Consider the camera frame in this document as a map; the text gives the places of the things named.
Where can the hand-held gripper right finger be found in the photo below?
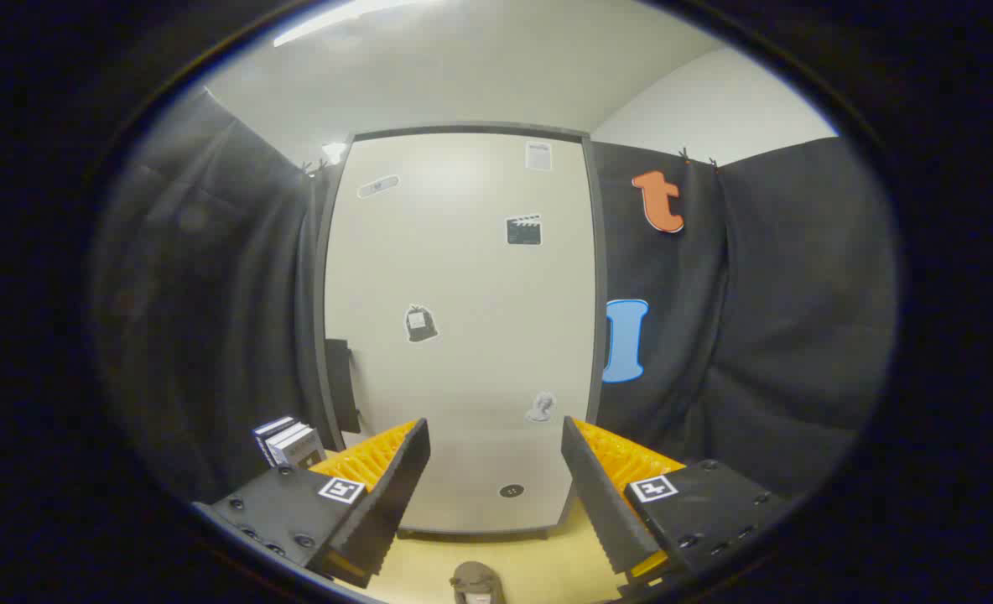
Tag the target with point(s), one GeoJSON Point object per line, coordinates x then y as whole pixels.
{"type": "Point", "coordinates": [597, 503]}

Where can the blue and white book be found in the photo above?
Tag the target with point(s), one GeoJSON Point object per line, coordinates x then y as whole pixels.
{"type": "Point", "coordinates": [283, 434]}
{"type": "Point", "coordinates": [263, 436]}

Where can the brown fuzzy slipper shoe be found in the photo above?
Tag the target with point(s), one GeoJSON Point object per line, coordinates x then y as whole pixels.
{"type": "Point", "coordinates": [475, 583]}

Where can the black backdrop cloth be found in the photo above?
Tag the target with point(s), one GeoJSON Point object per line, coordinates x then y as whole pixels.
{"type": "Point", "coordinates": [798, 294]}

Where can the grey shoe cabinet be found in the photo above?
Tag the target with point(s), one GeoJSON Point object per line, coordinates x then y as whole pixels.
{"type": "Point", "coordinates": [601, 252]}

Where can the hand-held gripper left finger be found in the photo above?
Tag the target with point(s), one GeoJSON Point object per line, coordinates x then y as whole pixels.
{"type": "Point", "coordinates": [392, 495]}

